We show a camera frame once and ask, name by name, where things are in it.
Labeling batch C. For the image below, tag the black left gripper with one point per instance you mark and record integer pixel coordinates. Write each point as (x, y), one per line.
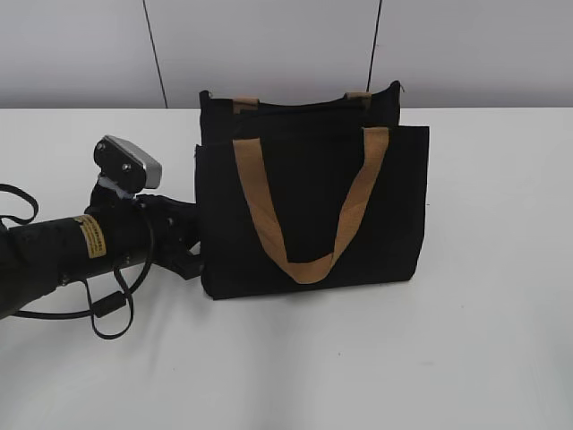
(176, 231)

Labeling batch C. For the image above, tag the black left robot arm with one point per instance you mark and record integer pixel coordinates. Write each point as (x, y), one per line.
(113, 233)

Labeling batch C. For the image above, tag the black tote bag tan handles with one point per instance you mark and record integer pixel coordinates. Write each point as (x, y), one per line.
(298, 198)

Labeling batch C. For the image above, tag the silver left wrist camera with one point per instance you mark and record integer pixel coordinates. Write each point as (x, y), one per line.
(126, 165)

